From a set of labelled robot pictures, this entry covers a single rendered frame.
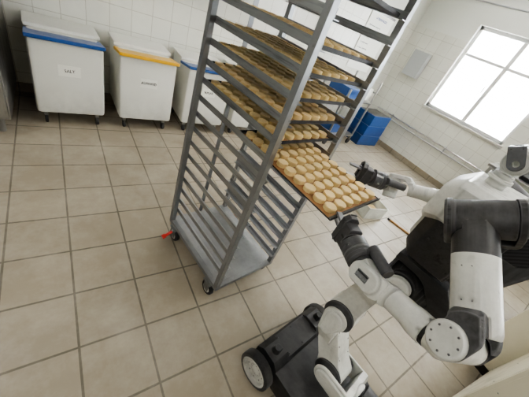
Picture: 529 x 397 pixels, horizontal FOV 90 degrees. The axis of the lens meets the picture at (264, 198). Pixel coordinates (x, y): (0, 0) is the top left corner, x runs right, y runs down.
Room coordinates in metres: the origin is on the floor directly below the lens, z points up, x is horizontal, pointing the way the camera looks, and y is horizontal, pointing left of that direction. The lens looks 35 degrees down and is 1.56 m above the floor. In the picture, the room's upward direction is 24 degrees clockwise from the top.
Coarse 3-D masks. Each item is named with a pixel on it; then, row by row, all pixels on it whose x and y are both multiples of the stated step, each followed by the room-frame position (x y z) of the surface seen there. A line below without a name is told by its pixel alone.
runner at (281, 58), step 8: (216, 16) 1.33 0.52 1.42; (224, 24) 1.29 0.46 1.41; (232, 24) 1.26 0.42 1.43; (232, 32) 1.25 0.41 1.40; (240, 32) 1.22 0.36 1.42; (248, 40) 1.18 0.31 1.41; (256, 40) 1.16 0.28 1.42; (256, 48) 1.15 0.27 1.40; (264, 48) 1.12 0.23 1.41; (272, 48) 1.10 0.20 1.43; (272, 56) 1.09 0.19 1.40; (280, 56) 1.07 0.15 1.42; (288, 64) 1.04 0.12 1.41; (296, 64) 1.02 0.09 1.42; (296, 72) 1.01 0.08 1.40; (312, 80) 0.99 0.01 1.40
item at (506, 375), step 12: (516, 360) 1.20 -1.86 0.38; (528, 360) 1.04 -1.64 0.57; (492, 372) 1.17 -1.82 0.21; (504, 372) 1.01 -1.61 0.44; (516, 372) 0.88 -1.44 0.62; (528, 372) 0.86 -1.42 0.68; (480, 384) 0.95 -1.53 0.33; (492, 384) 0.86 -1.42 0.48; (504, 384) 0.85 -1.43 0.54; (516, 384) 0.84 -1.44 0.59; (528, 384) 0.82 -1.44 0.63; (456, 396) 0.92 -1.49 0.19; (468, 396) 0.86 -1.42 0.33; (480, 396) 0.84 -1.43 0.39; (492, 396) 0.83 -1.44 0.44; (504, 396) 0.82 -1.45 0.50; (516, 396) 0.81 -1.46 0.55; (528, 396) 0.80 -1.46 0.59
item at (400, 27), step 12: (420, 0) 1.34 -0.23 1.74; (396, 24) 1.33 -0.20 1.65; (396, 36) 1.32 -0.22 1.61; (384, 48) 1.33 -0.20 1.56; (384, 60) 1.32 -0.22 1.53; (372, 72) 1.32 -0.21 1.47; (372, 84) 1.33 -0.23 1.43; (360, 96) 1.32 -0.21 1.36; (348, 120) 1.32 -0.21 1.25; (336, 144) 1.32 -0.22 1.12; (276, 252) 1.33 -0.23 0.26
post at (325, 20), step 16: (336, 0) 0.96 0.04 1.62; (320, 16) 0.97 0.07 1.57; (320, 32) 0.95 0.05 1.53; (320, 48) 0.97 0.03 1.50; (304, 64) 0.96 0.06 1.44; (304, 80) 0.96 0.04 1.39; (288, 96) 0.97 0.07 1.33; (288, 112) 0.95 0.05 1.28; (272, 144) 0.96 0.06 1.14; (272, 160) 0.97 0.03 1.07; (256, 192) 0.95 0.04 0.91; (240, 224) 0.96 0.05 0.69; (224, 272) 0.96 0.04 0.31
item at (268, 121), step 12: (216, 84) 1.34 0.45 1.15; (228, 84) 1.40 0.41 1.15; (228, 96) 1.27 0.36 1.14; (240, 96) 1.30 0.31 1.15; (252, 108) 1.26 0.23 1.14; (264, 120) 1.14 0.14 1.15; (276, 120) 1.24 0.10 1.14; (288, 132) 1.12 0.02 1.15; (300, 132) 1.18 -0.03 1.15; (312, 132) 1.24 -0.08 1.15; (324, 132) 1.32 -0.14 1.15
